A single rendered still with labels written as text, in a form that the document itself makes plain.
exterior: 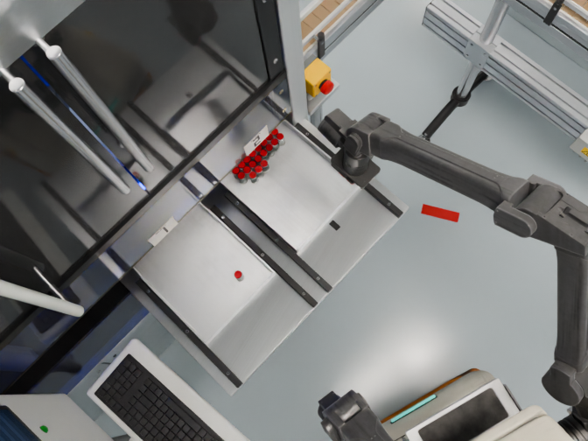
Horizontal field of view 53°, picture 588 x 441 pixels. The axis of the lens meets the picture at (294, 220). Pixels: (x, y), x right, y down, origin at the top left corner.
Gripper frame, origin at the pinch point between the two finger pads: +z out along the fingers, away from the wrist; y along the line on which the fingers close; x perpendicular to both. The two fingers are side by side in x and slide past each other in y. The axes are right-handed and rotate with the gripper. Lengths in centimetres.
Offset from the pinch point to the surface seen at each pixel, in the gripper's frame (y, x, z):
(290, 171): 18.1, 5.0, 21.2
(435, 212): -15, -43, 109
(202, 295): 11, 47, 21
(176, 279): 19, 49, 21
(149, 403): 1, 77, 26
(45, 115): 22, 41, -67
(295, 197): 11.9, 9.6, 21.0
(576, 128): -33, -84, 59
